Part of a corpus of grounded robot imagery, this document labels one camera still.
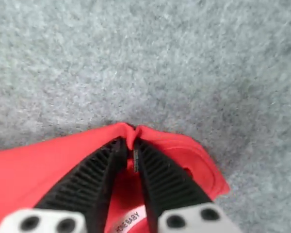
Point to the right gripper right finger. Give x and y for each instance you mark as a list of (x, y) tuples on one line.
[(169, 184)]

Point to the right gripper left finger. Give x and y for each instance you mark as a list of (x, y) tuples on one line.
[(87, 184)]

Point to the red shirt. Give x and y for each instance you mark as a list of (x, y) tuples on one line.
[(38, 174)]

